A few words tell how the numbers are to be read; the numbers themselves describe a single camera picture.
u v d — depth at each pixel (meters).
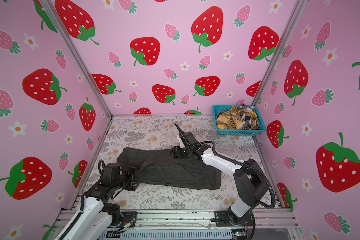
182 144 0.71
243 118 1.06
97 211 0.54
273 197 0.38
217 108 1.15
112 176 0.62
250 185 0.45
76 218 0.48
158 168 0.89
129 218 0.74
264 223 0.73
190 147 0.66
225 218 0.73
